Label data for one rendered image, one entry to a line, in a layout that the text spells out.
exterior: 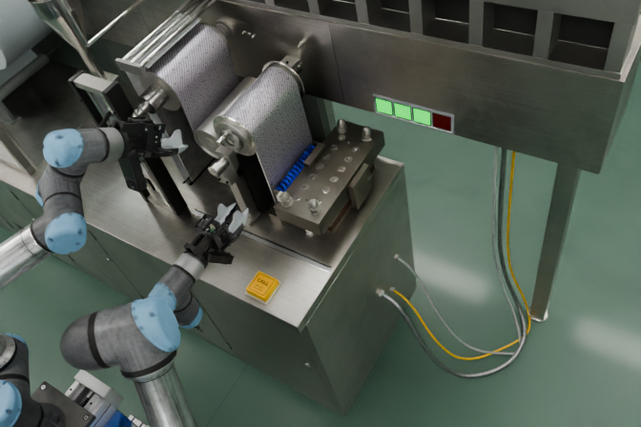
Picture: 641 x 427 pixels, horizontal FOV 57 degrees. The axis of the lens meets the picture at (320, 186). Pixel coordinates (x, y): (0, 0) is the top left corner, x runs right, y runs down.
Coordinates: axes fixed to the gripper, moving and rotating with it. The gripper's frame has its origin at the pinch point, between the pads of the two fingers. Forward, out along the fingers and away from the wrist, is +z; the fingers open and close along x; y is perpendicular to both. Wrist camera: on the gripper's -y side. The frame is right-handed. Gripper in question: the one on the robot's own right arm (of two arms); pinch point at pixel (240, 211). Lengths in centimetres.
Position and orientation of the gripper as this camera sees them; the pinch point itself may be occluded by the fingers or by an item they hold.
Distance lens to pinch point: 168.6
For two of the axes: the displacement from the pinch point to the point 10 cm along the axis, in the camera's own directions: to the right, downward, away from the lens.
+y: -1.8, -6.4, -7.5
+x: -8.4, -3.0, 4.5
